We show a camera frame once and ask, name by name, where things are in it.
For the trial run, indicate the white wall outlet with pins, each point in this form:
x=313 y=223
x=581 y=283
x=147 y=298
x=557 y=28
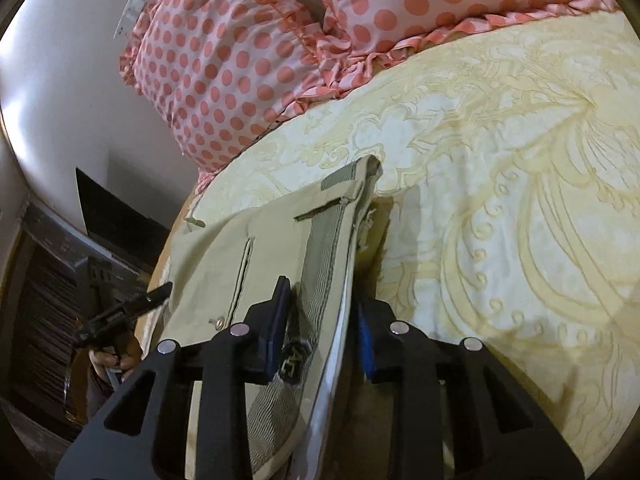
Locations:
x=126 y=15

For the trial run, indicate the dark wooden cabinet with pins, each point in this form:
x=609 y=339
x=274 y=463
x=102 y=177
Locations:
x=40 y=330

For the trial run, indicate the beige pants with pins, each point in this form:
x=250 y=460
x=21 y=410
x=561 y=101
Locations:
x=280 y=230

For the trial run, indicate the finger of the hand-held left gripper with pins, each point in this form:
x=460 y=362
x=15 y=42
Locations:
x=150 y=296

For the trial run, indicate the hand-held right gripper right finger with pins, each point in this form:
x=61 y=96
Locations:
x=367 y=346

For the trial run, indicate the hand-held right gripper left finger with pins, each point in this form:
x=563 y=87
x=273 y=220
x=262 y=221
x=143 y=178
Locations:
x=277 y=332

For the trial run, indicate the person's left hand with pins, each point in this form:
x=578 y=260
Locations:
x=117 y=360

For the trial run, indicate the yellow patterned bedspread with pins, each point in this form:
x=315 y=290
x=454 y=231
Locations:
x=500 y=160

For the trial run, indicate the black flat panel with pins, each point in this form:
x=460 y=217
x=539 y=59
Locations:
x=120 y=215

